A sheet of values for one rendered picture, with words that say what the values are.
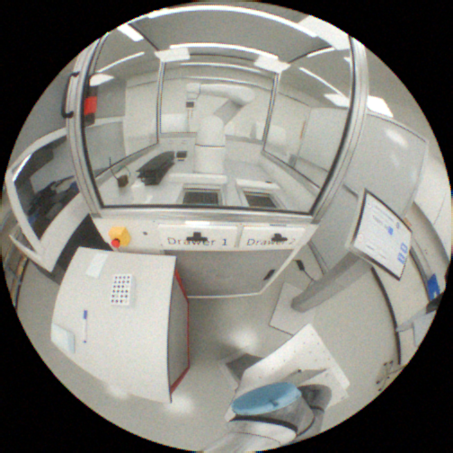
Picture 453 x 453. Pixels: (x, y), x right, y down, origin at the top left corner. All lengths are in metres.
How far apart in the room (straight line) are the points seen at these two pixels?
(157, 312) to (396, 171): 1.97
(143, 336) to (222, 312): 0.87
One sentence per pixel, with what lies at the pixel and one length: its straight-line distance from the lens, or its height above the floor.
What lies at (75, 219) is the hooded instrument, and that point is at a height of 0.85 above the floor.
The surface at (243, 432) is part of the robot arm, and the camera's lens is 0.26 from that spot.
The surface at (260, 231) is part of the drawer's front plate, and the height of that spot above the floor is 0.92.
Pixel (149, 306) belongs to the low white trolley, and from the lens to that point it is 0.53.
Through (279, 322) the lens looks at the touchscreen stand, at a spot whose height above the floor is 0.03.
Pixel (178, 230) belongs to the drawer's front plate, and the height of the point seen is 0.91.
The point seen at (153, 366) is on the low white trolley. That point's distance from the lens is 0.52.
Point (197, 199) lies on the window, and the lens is 0.43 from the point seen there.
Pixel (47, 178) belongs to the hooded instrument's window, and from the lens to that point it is 0.94.
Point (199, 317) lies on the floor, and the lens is 1.26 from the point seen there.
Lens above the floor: 1.24
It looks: 42 degrees down
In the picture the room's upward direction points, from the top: 9 degrees clockwise
